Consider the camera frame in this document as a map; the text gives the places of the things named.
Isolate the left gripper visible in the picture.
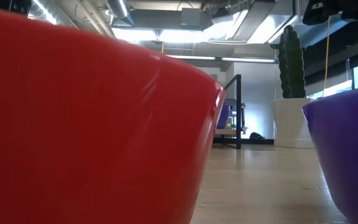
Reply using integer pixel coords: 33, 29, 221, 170
9, 0, 32, 14

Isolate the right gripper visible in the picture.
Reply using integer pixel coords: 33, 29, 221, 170
303, 0, 343, 26

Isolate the red plastic mini bowl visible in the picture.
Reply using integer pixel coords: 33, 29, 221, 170
0, 6, 226, 224

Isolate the silver ceiling conduit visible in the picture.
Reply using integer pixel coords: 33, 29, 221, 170
32, 0, 114, 37

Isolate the linear ceiling light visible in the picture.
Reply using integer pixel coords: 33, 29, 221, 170
221, 57, 277, 64
166, 54, 217, 62

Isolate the bright ceiling light panel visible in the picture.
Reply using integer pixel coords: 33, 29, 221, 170
110, 27, 158, 43
157, 29, 208, 44

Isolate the grey ceiling unit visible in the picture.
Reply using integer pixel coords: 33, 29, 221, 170
180, 7, 213, 30

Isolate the yellow hanging cable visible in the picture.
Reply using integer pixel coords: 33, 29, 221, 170
321, 15, 331, 99

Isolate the rectangular silver air duct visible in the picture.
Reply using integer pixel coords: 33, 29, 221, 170
202, 0, 310, 47

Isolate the round silver air duct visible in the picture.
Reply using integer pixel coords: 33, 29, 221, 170
106, 0, 135, 27

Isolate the wooden shelf with black frame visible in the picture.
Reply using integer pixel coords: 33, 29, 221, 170
213, 73, 245, 149

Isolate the black aluminium rig frame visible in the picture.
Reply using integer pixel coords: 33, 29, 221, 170
212, 138, 275, 146

